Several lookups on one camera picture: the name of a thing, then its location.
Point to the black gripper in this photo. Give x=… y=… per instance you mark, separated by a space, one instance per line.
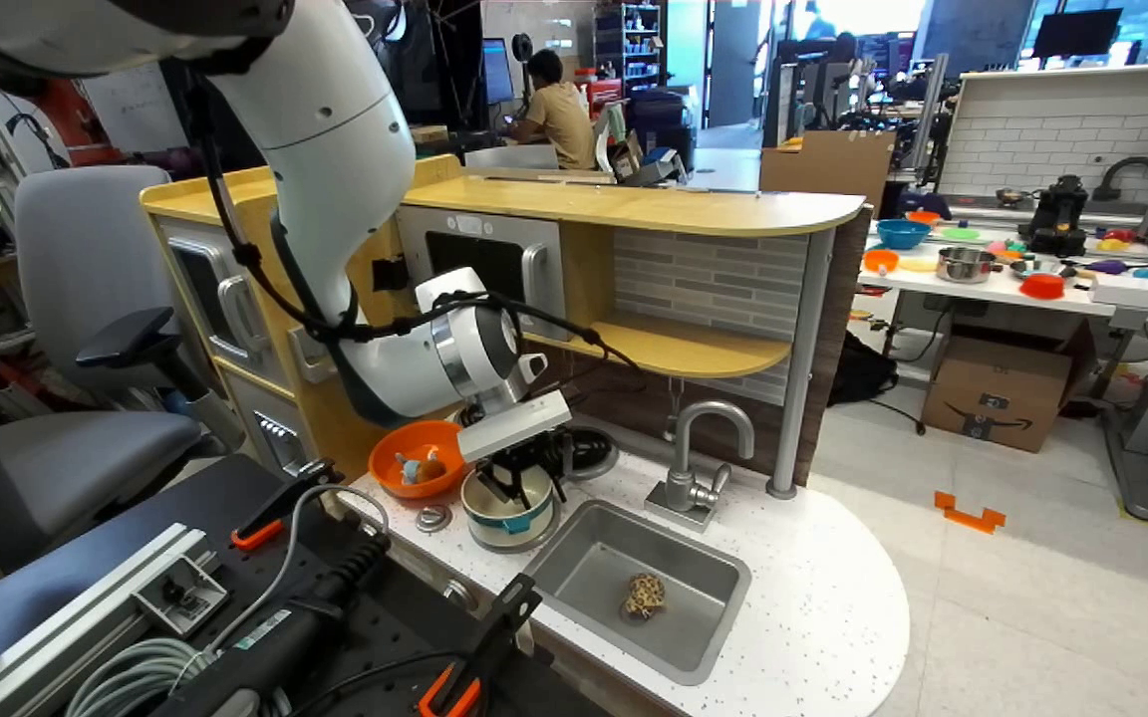
x=516 y=472

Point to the cream bowl with teal handles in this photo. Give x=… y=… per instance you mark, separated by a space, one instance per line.
x=507 y=512

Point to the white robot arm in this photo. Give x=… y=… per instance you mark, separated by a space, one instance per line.
x=323 y=116

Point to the orange plastic bowl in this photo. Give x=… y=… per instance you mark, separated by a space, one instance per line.
x=419 y=462

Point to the silver toy faucet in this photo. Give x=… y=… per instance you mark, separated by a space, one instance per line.
x=695 y=485

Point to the metal sink basin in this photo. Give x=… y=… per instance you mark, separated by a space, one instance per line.
x=585 y=576

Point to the leopard print toy in sink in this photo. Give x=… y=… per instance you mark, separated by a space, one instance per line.
x=645 y=597

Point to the toy microwave oven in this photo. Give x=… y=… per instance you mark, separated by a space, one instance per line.
x=513 y=258

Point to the wooden toy kitchen shelf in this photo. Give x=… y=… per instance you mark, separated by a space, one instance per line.
x=690 y=285

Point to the person in blue shirt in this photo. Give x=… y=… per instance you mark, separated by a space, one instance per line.
x=555 y=115

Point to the cardboard box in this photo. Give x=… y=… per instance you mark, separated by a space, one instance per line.
x=1008 y=389

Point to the grey padded office chair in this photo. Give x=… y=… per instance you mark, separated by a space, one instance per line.
x=103 y=309

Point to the orange-handled clamp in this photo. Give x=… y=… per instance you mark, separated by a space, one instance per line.
x=276 y=512

